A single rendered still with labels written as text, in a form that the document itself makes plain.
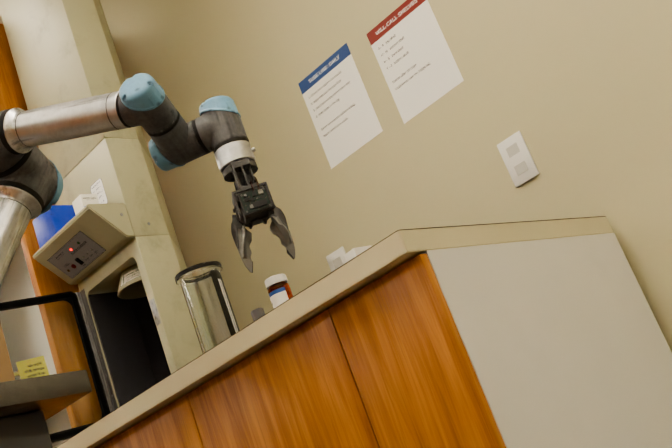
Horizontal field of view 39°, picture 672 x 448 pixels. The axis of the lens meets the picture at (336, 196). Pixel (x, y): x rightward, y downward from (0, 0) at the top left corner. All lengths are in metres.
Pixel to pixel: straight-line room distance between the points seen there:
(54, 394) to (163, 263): 0.98
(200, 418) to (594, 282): 0.83
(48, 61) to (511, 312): 1.75
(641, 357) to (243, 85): 1.48
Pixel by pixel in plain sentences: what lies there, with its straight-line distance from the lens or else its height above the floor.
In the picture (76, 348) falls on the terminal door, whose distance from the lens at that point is 2.73.
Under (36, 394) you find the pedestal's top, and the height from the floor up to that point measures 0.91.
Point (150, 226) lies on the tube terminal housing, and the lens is 2.61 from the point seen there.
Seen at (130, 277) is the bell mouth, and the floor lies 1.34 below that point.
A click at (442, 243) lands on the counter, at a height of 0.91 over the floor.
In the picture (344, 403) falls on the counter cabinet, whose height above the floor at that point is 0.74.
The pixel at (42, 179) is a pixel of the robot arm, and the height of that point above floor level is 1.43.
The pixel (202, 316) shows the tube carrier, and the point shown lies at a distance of 2.09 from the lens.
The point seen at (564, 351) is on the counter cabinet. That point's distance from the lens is 1.74.
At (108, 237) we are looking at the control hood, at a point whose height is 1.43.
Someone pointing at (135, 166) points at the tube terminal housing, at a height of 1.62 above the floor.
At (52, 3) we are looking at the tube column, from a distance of 2.95.
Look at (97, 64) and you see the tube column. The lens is 2.82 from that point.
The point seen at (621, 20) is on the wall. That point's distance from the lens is 2.15.
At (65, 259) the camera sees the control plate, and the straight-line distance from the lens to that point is 2.72.
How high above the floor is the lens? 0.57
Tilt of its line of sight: 18 degrees up
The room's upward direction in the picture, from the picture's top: 21 degrees counter-clockwise
